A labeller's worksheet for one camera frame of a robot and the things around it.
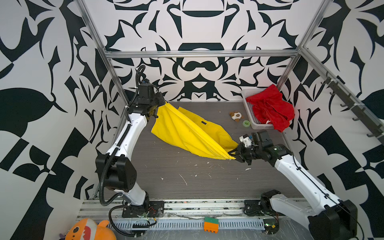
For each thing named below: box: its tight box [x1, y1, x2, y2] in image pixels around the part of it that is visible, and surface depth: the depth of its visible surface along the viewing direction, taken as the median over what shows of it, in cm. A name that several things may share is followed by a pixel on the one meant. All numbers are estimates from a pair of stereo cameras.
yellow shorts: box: [151, 101, 239, 160], surface depth 88 cm
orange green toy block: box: [203, 216, 219, 234], surface depth 71 cm
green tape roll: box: [242, 120, 251, 127], surface depth 110 cm
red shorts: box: [245, 84, 295, 133], surface depth 104 cm
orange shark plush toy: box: [65, 218, 117, 240], surface depth 64 cm
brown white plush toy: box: [229, 111, 244, 122], surface depth 110 cm
